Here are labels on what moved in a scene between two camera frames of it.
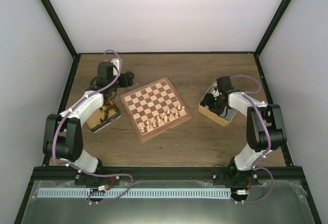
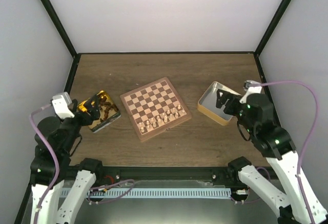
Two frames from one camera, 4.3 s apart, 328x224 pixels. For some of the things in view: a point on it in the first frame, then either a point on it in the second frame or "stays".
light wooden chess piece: (159, 121) stays
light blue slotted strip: (135, 192) stays
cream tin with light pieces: (225, 121) stays
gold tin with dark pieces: (107, 115) stays
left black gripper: (127, 81) → (95, 114)
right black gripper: (206, 101) → (233, 99)
